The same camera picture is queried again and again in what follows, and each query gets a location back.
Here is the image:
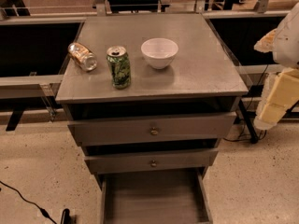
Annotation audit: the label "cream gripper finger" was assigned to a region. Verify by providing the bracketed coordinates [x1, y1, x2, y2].
[253, 68, 299, 130]
[253, 29, 276, 53]

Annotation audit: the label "green soda can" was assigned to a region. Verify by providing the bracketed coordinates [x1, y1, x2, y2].
[107, 46, 131, 89]

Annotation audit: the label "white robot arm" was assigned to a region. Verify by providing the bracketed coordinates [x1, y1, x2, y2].
[253, 4, 299, 130]

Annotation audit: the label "top grey drawer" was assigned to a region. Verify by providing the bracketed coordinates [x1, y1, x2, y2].
[68, 112, 236, 147]

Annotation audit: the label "middle grey drawer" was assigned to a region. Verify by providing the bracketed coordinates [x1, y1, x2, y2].
[85, 148, 218, 175]

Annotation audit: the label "grey drawer cabinet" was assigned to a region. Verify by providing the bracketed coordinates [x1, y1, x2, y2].
[56, 14, 247, 224]

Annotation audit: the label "bottom grey drawer open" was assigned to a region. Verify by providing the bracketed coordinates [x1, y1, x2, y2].
[101, 169, 213, 224]

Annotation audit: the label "orange soda can lying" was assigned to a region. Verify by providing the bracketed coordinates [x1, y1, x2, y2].
[68, 42, 97, 72]

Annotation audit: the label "black table leg right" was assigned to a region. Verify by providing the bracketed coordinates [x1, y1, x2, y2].
[238, 101, 259, 144]

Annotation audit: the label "white ceramic bowl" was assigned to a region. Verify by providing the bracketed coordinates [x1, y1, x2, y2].
[141, 38, 178, 69]

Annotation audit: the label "black cables at right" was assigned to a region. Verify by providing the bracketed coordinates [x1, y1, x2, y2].
[222, 64, 271, 143]

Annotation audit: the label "metal railing frame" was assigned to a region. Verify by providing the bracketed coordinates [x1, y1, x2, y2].
[0, 0, 299, 133]

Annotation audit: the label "black floor cable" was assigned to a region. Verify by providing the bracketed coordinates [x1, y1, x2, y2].
[0, 180, 72, 224]

